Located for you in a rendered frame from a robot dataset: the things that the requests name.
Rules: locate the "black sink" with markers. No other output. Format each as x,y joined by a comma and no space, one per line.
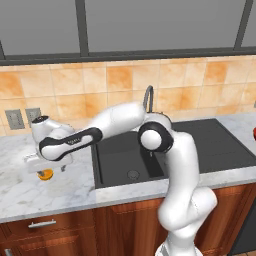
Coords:
123,160

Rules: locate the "black dishwasher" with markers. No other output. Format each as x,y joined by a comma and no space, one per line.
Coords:
246,233

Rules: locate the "orange round fruit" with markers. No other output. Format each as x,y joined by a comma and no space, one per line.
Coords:
46,175

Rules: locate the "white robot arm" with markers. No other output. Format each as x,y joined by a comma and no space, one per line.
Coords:
181,173

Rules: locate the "grey wall socket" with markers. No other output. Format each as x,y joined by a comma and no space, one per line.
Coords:
14,119
32,114

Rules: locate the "brown wooden cupboard door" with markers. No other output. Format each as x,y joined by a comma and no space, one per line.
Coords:
53,246

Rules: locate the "brown wooden drawer front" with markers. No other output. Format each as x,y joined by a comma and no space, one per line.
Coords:
66,221

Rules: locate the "dark framed window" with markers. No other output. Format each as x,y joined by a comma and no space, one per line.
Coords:
133,26

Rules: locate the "red round item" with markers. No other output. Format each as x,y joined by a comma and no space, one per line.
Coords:
254,133

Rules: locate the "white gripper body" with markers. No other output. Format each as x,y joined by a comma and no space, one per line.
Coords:
33,164

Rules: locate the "dark grey tap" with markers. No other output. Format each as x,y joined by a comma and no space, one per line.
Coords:
148,95

